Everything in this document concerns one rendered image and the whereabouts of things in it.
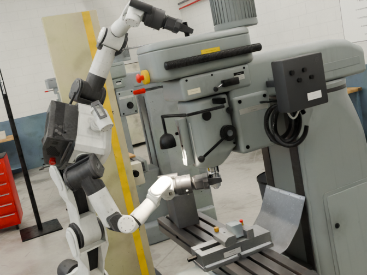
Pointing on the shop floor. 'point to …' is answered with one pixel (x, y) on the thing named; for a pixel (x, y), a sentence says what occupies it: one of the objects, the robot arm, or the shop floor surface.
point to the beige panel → (126, 261)
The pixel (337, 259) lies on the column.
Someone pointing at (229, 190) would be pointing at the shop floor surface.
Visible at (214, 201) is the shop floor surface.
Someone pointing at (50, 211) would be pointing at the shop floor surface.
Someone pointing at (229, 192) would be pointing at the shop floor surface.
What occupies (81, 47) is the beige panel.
